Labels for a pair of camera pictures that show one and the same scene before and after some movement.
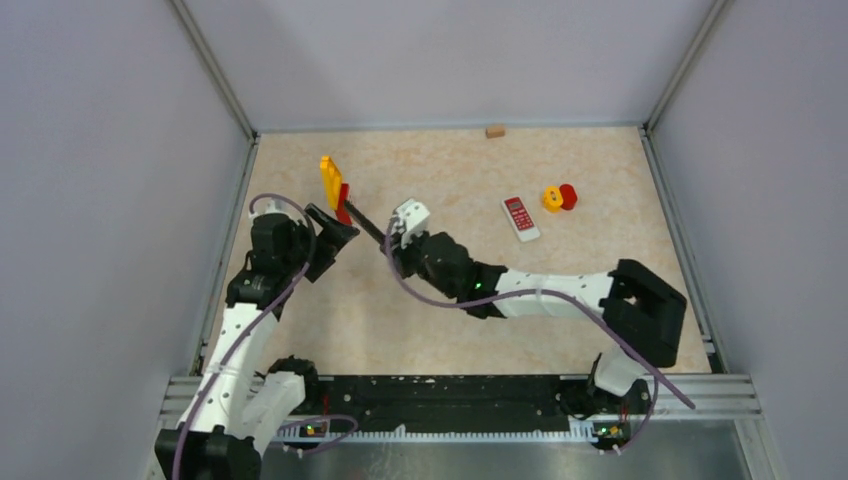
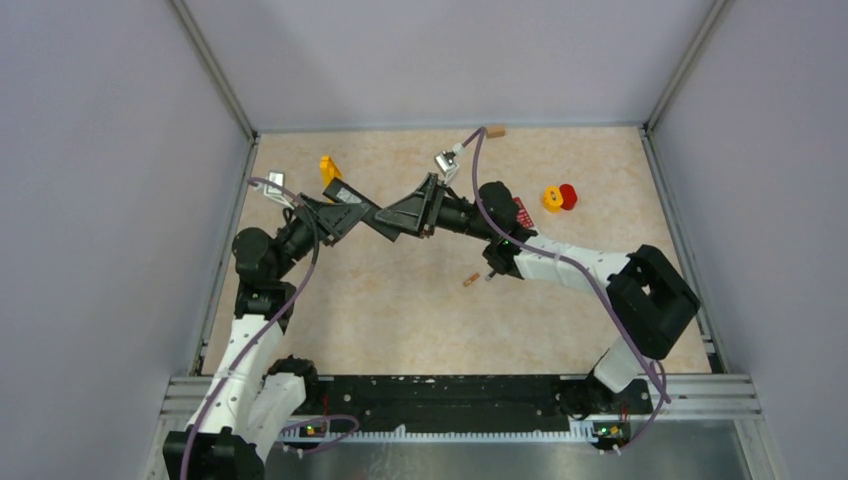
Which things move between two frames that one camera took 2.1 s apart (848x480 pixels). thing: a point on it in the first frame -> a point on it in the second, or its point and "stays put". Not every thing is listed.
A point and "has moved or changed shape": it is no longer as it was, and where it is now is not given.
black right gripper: x=401 y=255 -> x=419 y=212
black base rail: x=469 y=400 stays put
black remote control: x=372 y=229 has moved or changed shape
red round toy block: x=569 y=195 stays put
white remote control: x=521 y=219 stays put
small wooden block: x=495 y=132 stays put
